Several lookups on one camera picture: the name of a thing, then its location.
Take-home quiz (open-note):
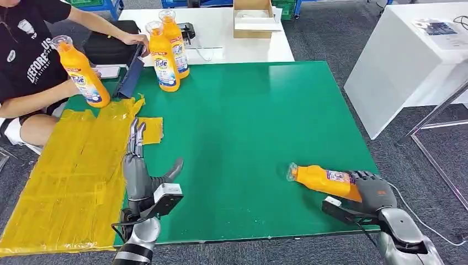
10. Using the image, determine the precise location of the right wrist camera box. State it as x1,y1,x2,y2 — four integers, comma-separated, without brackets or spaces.
321,196,380,226

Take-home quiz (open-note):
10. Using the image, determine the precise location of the pale phone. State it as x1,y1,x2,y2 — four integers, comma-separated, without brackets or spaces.
95,66,121,80

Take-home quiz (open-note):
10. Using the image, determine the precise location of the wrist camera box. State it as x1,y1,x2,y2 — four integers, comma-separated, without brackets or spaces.
321,196,380,226
151,183,185,219

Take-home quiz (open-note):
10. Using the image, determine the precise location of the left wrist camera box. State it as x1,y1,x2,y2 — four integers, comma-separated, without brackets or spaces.
151,183,185,219

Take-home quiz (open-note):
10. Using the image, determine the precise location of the white desk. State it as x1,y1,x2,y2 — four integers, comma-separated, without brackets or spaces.
343,2,468,140

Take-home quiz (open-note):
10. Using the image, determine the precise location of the metal frame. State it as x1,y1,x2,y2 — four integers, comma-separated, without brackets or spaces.
395,82,468,212

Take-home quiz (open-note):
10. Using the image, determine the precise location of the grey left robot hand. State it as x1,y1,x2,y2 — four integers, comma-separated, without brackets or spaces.
122,116,185,203

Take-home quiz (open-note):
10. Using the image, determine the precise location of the yellow sheet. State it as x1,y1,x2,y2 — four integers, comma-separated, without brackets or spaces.
0,96,164,257

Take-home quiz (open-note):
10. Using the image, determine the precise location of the dark tablet with blue cover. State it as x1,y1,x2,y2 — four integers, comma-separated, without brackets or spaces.
111,43,146,99

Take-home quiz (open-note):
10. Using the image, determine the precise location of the clear plastic bag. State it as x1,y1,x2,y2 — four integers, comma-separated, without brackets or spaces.
237,9,272,19

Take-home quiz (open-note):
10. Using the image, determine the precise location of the person's left hand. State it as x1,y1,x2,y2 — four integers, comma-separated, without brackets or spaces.
120,33,151,57

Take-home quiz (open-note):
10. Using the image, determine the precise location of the black handheld device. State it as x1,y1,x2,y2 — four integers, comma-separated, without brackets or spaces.
177,22,196,47

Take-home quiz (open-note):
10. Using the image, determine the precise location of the open cardboard box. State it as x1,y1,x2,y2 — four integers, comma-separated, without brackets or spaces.
232,0,283,40

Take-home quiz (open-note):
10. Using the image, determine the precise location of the white floor cable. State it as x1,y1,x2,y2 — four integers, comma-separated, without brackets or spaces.
386,182,468,247

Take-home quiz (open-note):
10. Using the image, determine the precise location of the green mat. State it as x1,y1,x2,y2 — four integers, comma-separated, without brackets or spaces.
63,60,381,246

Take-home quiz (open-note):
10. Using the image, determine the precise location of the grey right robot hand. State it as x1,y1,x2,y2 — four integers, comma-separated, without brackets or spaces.
345,169,398,215

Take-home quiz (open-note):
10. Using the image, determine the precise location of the person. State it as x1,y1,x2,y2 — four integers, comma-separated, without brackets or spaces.
0,0,151,156

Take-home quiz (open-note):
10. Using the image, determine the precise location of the green crate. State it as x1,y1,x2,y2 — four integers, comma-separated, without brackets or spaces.
272,0,302,21

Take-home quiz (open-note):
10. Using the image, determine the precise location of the black bag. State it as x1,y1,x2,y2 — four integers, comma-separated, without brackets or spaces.
83,20,142,67

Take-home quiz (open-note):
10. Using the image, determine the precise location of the blue printed sheet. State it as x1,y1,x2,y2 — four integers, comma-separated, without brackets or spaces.
413,18,468,39

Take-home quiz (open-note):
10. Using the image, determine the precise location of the blue crate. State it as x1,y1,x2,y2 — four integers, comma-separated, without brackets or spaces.
67,0,125,21

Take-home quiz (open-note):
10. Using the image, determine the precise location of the orange detergent bottle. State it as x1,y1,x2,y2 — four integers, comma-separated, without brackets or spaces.
145,20,182,93
158,9,190,80
286,162,364,203
51,35,111,109

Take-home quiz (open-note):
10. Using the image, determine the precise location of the black desk cable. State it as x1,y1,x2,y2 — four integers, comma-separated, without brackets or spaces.
453,15,468,32

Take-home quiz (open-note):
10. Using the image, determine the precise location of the white table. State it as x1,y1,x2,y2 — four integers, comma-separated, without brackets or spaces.
118,7,295,68

